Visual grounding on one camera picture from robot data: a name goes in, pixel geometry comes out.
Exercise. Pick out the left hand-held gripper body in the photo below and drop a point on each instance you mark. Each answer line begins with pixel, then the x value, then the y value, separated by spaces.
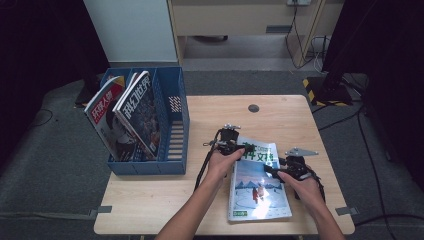
pixel 230 140

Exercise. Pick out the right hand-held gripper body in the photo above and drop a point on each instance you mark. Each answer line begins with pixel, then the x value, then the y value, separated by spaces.
pixel 296 165

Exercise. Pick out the snowy landscape magazine green title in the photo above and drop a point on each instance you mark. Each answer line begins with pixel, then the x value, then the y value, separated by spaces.
pixel 256 196

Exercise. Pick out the blue plastic file rack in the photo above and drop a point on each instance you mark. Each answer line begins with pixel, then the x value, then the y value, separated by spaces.
pixel 173 150

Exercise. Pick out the dark blue cover magazine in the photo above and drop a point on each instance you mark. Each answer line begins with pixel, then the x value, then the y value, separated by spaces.
pixel 141 113

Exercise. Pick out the red-brown cover magazine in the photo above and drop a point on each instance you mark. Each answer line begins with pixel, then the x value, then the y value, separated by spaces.
pixel 133 78

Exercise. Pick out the portrait cover magazine red masthead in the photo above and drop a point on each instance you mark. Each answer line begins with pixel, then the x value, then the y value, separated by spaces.
pixel 106 120

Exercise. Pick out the person's left hand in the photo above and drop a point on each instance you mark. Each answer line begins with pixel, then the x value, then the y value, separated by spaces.
pixel 220 165

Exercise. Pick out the person's right hand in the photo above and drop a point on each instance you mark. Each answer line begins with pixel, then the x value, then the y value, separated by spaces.
pixel 308 193

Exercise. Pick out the grey round table grommet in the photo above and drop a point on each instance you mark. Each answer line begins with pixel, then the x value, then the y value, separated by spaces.
pixel 253 108

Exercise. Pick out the grey tape piece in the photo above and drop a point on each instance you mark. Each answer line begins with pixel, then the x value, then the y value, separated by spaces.
pixel 346 211
pixel 103 210

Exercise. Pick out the black stand with striped base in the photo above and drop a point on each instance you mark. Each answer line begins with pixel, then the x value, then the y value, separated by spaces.
pixel 88 90
pixel 330 90

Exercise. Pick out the black curtain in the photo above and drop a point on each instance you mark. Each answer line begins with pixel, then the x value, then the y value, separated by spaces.
pixel 40 50
pixel 400 66

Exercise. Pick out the white cabinet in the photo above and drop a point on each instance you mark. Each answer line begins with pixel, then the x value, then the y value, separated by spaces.
pixel 133 30

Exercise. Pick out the white power strip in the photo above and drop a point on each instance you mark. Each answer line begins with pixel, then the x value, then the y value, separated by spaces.
pixel 298 2

